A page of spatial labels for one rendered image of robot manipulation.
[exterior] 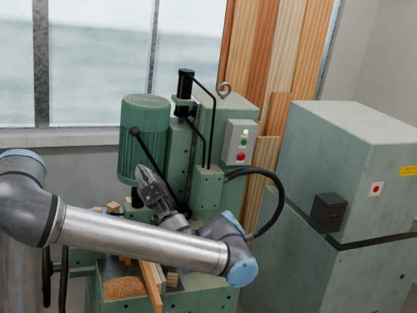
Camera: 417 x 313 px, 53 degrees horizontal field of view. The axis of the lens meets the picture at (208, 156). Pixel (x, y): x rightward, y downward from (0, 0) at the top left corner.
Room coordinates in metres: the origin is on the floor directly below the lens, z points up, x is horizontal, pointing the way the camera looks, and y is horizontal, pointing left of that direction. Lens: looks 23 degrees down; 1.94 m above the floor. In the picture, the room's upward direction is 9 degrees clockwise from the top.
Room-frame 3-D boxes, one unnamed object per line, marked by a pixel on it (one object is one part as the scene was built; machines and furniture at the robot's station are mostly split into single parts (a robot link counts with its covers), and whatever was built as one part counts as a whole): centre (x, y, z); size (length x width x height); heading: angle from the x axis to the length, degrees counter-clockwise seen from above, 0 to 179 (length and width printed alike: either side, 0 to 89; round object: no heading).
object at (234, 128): (1.43, -0.10, 1.40); 0.10 x 0.06 x 0.16; 114
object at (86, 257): (1.34, 0.42, 0.91); 0.15 x 0.14 x 0.09; 24
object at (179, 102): (1.49, 0.12, 1.53); 0.08 x 0.08 x 0.17; 24
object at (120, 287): (1.15, 0.22, 0.92); 0.14 x 0.09 x 0.04; 114
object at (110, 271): (1.37, 0.34, 0.87); 0.61 x 0.30 x 0.06; 24
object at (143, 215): (1.44, 0.23, 1.03); 0.14 x 0.07 x 0.09; 114
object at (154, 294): (1.32, 0.20, 0.92); 0.56 x 0.02 x 0.04; 24
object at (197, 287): (1.48, 0.13, 0.76); 0.57 x 0.45 x 0.09; 114
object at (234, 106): (1.55, -0.02, 1.16); 0.22 x 0.22 x 0.72; 24
